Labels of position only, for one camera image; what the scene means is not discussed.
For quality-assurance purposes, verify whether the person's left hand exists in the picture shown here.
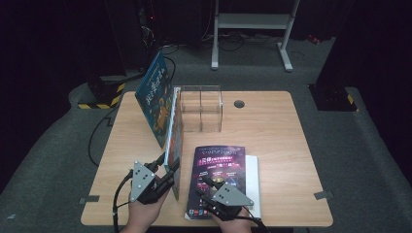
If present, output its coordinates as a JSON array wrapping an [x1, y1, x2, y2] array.
[[124, 190, 169, 233]]

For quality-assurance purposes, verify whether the white metal stand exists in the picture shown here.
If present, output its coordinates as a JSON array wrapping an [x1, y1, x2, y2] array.
[[211, 0, 300, 73]]

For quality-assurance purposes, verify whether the person's right hand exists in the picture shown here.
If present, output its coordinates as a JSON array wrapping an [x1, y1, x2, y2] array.
[[210, 214, 254, 233]]

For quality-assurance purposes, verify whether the white paperback book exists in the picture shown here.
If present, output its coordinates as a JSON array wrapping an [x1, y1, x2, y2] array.
[[244, 154, 262, 218]]

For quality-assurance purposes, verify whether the dark blue monster picture book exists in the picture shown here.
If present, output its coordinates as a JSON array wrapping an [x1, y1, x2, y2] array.
[[134, 51, 174, 150]]

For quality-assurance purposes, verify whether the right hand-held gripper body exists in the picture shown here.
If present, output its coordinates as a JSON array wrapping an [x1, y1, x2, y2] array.
[[203, 183, 256, 222]]

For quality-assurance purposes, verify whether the light blue hardcover picture book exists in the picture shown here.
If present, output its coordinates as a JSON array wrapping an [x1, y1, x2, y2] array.
[[164, 86, 184, 201]]

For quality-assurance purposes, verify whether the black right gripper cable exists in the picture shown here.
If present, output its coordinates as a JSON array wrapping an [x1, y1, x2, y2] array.
[[241, 207, 270, 233]]

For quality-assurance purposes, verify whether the clear acrylic book rack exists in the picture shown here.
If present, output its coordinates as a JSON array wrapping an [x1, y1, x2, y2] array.
[[177, 84, 224, 134]]

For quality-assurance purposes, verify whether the dark equipment rack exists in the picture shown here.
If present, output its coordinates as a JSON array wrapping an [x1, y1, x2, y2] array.
[[135, 0, 163, 71]]

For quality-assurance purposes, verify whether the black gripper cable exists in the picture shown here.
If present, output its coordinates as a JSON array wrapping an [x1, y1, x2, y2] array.
[[241, 207, 270, 233], [112, 169, 134, 233]]

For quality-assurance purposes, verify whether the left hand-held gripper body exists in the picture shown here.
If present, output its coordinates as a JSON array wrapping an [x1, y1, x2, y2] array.
[[129, 160, 171, 206]]

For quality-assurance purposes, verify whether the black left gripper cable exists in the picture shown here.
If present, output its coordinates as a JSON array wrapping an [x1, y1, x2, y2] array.
[[112, 169, 134, 233]]

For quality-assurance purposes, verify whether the black cable loop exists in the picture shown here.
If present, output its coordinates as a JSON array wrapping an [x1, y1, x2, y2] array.
[[159, 45, 178, 82]]

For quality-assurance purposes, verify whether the bundle of floor cables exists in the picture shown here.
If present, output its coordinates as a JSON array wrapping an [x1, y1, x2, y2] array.
[[200, 30, 283, 52]]

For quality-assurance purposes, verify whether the black yellow striped base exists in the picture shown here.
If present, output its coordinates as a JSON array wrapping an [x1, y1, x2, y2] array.
[[308, 83, 359, 113], [77, 76, 127, 110]]

